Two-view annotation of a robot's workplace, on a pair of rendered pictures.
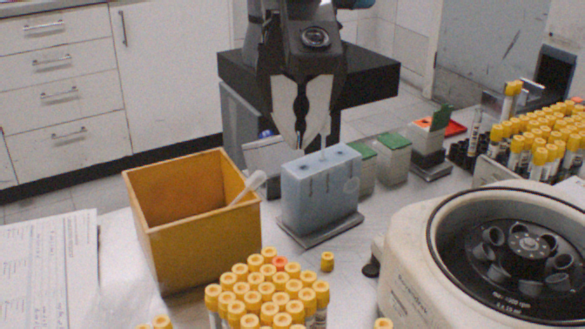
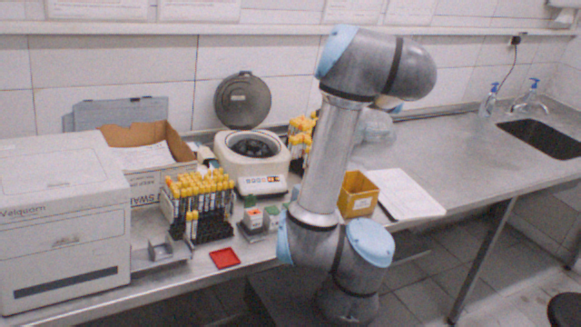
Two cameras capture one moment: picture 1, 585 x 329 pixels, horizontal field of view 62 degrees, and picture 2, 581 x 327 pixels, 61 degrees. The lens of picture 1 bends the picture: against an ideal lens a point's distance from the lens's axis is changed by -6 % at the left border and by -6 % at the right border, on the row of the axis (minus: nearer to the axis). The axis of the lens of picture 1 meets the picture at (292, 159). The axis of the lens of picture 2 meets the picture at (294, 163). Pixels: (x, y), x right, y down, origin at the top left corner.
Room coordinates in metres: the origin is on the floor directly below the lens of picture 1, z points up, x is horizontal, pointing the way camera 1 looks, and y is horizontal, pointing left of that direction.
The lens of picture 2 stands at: (1.88, -0.29, 1.81)
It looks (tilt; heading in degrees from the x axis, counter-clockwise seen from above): 29 degrees down; 172
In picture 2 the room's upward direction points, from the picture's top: 11 degrees clockwise
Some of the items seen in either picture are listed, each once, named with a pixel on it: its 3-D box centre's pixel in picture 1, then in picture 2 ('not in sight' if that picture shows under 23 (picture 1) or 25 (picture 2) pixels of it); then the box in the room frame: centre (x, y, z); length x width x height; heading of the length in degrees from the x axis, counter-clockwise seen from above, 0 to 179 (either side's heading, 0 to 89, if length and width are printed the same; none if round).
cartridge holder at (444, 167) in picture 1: (421, 155); (251, 227); (0.70, -0.21, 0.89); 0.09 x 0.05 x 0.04; 32
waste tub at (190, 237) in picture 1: (192, 218); (350, 193); (0.49, 0.12, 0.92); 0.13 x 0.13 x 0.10; 27
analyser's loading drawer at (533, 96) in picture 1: (528, 94); (152, 253); (0.89, -0.46, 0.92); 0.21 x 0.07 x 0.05; 119
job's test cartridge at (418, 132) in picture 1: (424, 140); (252, 220); (0.70, -0.21, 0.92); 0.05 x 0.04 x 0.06; 31
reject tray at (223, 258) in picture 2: (441, 126); (224, 257); (0.83, -0.28, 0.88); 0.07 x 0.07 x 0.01; 29
